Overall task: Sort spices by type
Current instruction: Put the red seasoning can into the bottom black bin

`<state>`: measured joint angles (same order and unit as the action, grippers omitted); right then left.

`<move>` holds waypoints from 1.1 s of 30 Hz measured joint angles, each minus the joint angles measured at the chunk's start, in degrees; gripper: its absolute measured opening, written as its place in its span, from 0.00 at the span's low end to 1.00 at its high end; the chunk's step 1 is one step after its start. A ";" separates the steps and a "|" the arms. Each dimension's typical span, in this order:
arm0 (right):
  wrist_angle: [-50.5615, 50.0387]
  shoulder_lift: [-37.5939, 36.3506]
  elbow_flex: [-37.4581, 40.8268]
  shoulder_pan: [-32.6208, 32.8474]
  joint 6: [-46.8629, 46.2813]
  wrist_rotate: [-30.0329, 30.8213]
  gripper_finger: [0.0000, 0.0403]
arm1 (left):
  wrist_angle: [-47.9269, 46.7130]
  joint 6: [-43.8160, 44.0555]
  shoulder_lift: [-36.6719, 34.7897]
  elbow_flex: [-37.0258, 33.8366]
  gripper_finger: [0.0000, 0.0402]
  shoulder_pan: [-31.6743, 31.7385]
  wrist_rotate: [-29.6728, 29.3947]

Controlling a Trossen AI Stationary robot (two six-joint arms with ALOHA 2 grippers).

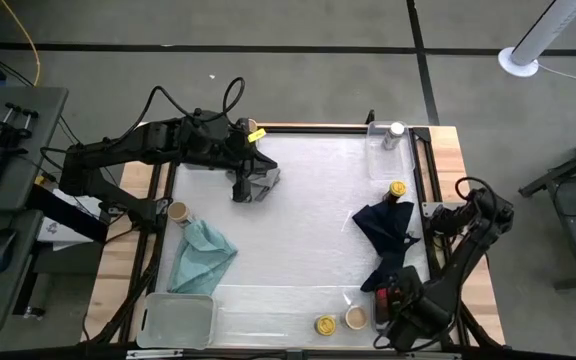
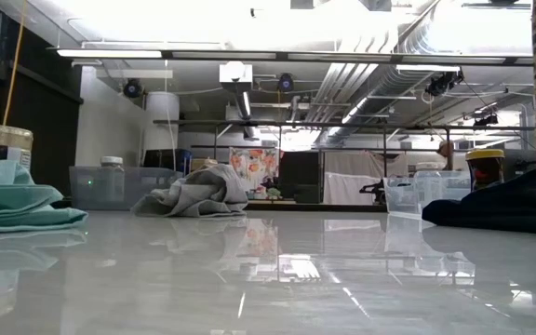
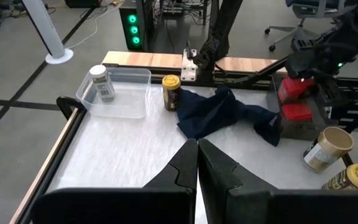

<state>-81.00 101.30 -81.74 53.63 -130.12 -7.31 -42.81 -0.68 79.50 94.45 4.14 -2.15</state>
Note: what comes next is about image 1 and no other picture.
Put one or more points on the grey cloth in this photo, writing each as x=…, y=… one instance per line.
x=268, y=181

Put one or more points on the navy blue cloth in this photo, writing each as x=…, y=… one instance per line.
x=385, y=225

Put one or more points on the grey metal bracket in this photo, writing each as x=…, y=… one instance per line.
x=430, y=207

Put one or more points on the teal cloth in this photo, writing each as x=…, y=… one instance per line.
x=200, y=260

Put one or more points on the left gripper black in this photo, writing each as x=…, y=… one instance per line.
x=228, y=147

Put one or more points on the black computer mouse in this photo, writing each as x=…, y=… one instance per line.
x=0, y=250

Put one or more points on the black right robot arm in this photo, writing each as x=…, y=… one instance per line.
x=468, y=260

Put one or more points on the round tan lidded container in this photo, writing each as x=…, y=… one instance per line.
x=252, y=124

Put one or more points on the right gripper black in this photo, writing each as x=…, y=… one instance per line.
x=418, y=315

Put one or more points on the silver metal bracket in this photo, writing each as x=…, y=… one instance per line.
x=153, y=353

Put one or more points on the yellow tag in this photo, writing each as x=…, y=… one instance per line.
x=257, y=135

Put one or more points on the black aluminium table frame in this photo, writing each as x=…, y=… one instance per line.
x=318, y=130

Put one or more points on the black clamp stand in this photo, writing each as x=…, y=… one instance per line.
x=13, y=131

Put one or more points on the clear plastic bin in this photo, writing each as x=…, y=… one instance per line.
x=390, y=165
x=175, y=320

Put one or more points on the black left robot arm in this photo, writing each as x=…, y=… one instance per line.
x=118, y=145

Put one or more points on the red spice jar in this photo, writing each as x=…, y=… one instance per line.
x=382, y=302

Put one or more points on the white paper sheet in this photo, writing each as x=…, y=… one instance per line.
x=53, y=232

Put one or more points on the grey desk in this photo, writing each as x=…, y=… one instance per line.
x=43, y=150

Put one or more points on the yellow lid spice jar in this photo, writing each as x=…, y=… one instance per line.
x=397, y=189
x=325, y=325

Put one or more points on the white lid seasoning jar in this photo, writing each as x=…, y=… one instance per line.
x=394, y=134

